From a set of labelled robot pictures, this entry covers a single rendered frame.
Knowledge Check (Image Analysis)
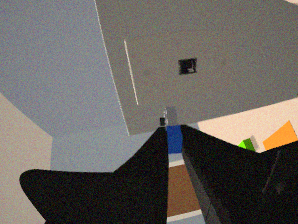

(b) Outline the small green cube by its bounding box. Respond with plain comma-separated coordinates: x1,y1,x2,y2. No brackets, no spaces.
238,139,255,152

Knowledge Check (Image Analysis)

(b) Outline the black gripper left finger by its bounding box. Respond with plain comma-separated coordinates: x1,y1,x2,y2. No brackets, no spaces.
20,128,169,224

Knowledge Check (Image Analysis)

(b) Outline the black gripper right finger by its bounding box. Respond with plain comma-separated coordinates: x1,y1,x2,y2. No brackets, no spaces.
181,124,298,224

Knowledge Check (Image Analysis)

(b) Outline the beige panel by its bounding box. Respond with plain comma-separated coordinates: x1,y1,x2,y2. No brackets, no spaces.
94,0,298,135

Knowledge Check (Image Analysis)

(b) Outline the orange flat square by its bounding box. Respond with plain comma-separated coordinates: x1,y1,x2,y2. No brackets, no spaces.
263,120,298,151

